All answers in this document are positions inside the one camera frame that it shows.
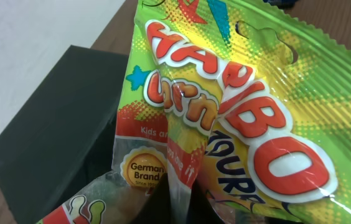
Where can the green Haribo gummy bag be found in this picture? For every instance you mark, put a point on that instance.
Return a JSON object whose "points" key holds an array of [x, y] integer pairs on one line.
{"points": [[237, 95]]}

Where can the dark green open box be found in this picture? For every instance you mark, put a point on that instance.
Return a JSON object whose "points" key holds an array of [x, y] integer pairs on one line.
{"points": [[62, 137]]}

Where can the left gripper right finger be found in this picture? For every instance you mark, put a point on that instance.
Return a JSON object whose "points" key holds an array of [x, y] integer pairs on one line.
{"points": [[200, 210]]}

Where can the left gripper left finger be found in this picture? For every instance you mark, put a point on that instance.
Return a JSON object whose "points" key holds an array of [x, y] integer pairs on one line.
{"points": [[157, 209]]}

